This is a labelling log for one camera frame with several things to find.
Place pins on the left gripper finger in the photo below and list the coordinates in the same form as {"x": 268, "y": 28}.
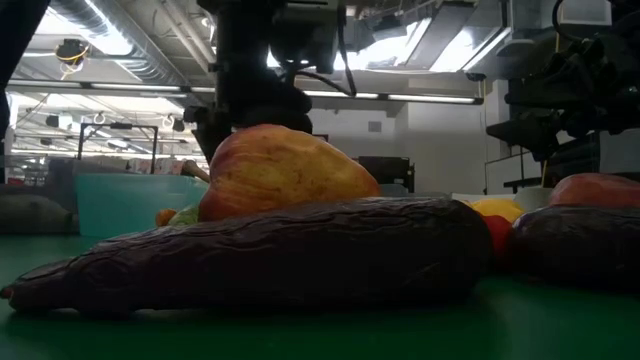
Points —
{"x": 212, "y": 135}

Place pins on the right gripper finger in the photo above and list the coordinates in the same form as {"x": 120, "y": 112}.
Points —
{"x": 530, "y": 134}

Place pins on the red yellow apple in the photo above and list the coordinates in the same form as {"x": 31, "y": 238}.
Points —
{"x": 280, "y": 170}
{"x": 595, "y": 191}

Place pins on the green cucumber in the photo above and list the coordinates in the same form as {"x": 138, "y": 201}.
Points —
{"x": 186, "y": 217}

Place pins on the small orange fruit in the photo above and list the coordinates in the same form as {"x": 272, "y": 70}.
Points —
{"x": 165, "y": 218}

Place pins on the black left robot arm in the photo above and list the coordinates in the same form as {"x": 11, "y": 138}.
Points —
{"x": 15, "y": 30}

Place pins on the white board panel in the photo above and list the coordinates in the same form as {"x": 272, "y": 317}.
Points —
{"x": 505, "y": 175}

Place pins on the long ceiling light strip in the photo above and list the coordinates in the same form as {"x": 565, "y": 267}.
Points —
{"x": 430, "y": 98}

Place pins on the teal plastic bin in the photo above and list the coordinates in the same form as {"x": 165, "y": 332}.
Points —
{"x": 125, "y": 205}

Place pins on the dark purple eggplant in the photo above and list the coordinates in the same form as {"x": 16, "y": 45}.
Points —
{"x": 275, "y": 255}
{"x": 580, "y": 245}

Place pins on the dark transparent plastic bin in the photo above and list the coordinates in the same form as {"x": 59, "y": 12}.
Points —
{"x": 395, "y": 190}

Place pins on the black monitor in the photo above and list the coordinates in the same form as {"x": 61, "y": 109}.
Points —
{"x": 385, "y": 170}

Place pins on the clear plastic bin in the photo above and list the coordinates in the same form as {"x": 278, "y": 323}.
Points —
{"x": 65, "y": 167}

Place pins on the dark grey plastic bin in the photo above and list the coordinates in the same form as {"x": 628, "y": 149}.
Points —
{"x": 37, "y": 189}

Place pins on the black metal frame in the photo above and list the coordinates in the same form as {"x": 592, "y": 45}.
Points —
{"x": 81, "y": 145}

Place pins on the grey wall plate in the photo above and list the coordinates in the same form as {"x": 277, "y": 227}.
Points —
{"x": 374, "y": 126}

